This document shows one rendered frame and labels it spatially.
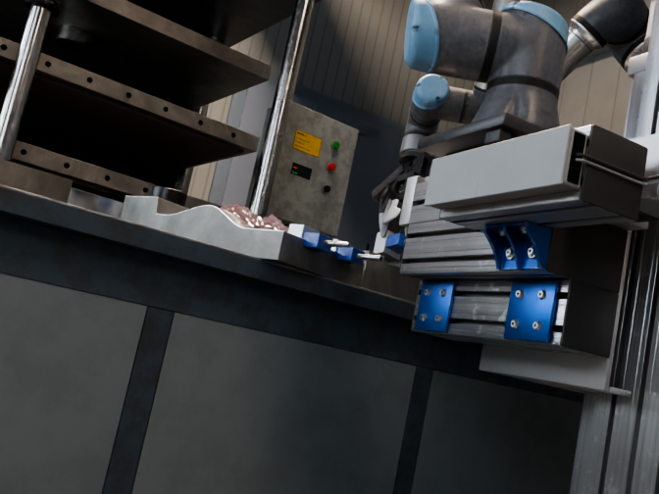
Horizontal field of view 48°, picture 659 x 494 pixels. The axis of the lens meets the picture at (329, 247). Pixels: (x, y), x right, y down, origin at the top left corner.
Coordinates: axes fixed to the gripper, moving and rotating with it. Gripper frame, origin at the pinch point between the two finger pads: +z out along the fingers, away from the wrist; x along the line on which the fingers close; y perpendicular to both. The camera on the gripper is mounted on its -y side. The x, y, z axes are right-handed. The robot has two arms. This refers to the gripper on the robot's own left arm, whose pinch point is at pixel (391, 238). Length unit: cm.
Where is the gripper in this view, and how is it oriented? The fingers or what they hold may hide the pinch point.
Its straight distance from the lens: 166.6
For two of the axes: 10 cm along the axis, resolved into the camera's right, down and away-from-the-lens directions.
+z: -2.3, 9.1, -3.4
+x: 7.7, 3.9, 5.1
